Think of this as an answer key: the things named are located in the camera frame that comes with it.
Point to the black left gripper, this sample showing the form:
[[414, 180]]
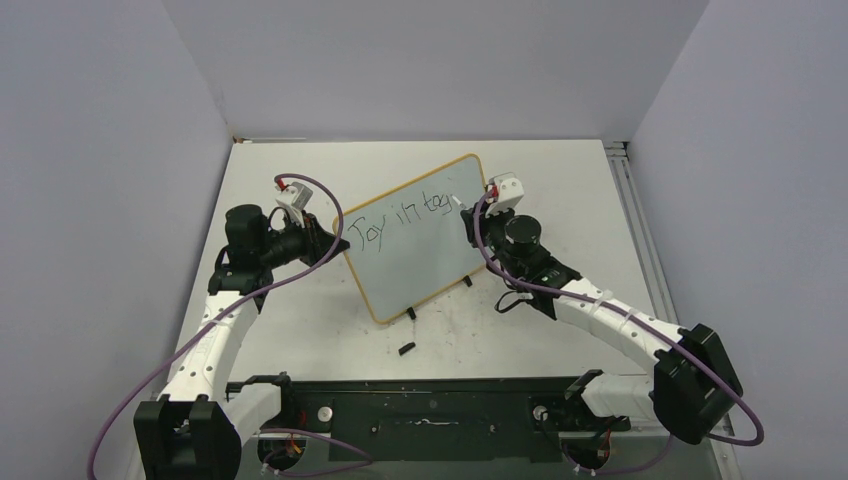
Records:
[[316, 241]]

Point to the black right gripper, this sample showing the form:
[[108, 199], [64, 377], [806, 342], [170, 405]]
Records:
[[469, 216]]

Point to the yellow framed whiteboard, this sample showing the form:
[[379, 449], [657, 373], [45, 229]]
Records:
[[409, 244]]

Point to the black marker cap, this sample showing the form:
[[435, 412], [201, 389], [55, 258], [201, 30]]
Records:
[[406, 348]]

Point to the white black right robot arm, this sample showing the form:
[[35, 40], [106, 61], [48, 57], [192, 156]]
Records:
[[687, 382]]

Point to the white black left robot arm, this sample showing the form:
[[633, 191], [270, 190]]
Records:
[[188, 432]]

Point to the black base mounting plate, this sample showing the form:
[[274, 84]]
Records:
[[426, 420]]

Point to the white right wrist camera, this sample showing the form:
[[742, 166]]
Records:
[[506, 191]]

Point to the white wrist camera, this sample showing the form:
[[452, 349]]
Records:
[[506, 191], [293, 198]]

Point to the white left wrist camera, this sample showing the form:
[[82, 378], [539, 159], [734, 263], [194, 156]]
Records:
[[293, 198]]

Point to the aluminium right side rail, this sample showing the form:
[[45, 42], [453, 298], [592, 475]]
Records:
[[649, 259]]

